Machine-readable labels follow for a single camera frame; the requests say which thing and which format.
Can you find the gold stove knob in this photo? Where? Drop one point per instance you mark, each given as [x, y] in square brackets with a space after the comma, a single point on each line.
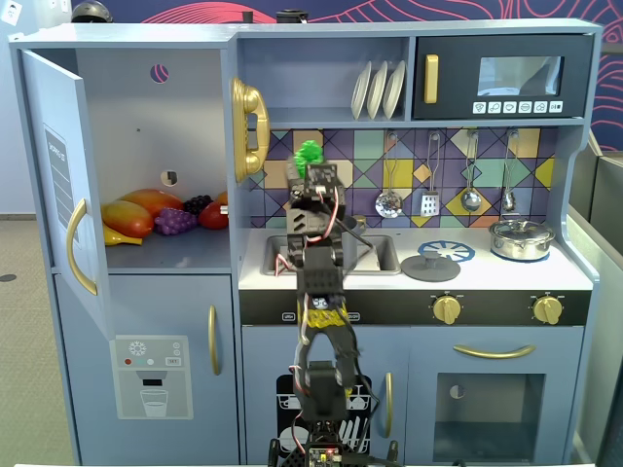
[547, 309]
[447, 309]

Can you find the steel ladle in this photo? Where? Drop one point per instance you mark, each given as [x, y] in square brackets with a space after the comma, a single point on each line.
[470, 199]

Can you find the white toy plate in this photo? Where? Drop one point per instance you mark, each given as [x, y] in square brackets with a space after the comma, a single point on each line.
[361, 92]
[394, 90]
[377, 92]

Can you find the yellow toy banana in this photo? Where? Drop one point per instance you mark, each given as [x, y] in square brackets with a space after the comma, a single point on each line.
[119, 238]

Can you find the red toy strawberry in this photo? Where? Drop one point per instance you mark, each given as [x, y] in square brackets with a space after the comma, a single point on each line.
[211, 216]

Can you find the steel small spoon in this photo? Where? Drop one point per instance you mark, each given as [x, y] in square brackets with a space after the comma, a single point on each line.
[508, 199]

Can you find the white wall socket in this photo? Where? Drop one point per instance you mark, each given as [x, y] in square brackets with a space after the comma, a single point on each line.
[10, 12]

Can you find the black floor disc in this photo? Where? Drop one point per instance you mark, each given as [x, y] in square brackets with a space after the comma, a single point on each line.
[7, 277]

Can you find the purple toy grapes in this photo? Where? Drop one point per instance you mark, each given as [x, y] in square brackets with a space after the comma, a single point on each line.
[175, 221]

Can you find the dark toy grapes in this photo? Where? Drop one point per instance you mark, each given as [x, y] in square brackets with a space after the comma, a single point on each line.
[197, 204]

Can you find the blue cabinet door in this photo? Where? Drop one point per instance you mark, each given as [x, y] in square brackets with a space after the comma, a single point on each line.
[53, 107]

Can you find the orange red toy mango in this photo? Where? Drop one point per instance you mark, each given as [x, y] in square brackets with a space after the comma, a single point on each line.
[151, 199]
[126, 219]

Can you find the black round device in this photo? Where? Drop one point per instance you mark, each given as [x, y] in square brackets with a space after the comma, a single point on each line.
[291, 17]

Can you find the gray toy sink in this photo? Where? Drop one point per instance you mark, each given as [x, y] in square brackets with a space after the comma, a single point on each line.
[387, 255]

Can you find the small black cylinder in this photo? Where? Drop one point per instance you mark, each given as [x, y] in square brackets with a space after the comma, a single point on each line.
[247, 16]

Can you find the gray plastic pot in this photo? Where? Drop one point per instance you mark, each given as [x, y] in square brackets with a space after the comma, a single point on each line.
[351, 248]

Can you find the green toy pineapple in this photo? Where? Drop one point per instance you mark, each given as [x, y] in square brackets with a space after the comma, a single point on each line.
[309, 153]

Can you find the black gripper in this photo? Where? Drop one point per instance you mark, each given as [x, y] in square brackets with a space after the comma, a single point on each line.
[318, 176]

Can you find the gray pot lid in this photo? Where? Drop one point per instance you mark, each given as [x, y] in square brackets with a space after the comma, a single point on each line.
[430, 270]

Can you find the steel pot with lid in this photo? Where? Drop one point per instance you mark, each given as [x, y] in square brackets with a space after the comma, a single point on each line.
[521, 240]

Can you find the steel skimmer spoon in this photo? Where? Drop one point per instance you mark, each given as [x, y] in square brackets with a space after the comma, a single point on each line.
[389, 204]

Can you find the blue toy kitchen unit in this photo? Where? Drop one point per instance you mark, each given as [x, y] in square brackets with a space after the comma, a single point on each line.
[321, 97]

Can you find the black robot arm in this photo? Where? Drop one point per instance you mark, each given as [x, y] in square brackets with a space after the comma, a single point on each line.
[318, 282]

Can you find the black helmet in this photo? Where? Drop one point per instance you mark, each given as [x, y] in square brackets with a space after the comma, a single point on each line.
[92, 12]

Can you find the gold toy telephone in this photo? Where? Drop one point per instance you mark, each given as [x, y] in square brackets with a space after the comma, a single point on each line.
[248, 102]

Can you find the steel slotted spatula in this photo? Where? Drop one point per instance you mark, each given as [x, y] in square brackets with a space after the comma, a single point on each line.
[430, 204]

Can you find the orange toy fruit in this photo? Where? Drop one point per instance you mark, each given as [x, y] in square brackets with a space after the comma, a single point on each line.
[222, 197]

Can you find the black toy microwave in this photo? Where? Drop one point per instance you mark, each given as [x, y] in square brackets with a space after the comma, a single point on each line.
[457, 82]

